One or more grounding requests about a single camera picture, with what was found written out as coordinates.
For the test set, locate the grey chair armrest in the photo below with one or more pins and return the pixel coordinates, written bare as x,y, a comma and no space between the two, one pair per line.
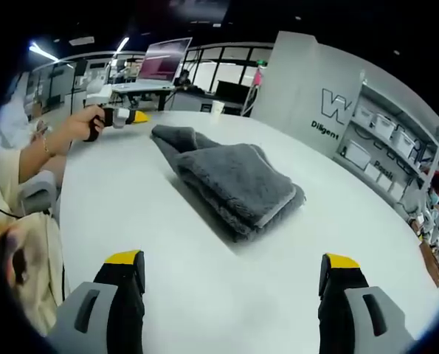
38,188

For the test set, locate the black monitor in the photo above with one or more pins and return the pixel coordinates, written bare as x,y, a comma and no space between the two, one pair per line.
234,91

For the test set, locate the pink object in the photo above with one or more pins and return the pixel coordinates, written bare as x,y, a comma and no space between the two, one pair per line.
258,77

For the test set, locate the white paper cup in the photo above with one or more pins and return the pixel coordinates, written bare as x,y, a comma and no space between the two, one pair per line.
218,107

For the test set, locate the person's left hand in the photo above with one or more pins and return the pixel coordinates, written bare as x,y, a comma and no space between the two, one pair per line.
80,123

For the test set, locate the white background desk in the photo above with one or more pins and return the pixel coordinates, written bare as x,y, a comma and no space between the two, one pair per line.
141,87

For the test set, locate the grey towel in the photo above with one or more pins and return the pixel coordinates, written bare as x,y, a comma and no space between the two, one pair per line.
226,177

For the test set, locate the rows of white storage boxes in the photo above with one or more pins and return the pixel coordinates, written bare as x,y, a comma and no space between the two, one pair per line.
383,125

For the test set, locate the purple display screen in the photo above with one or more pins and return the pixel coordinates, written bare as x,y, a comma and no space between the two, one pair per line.
164,60

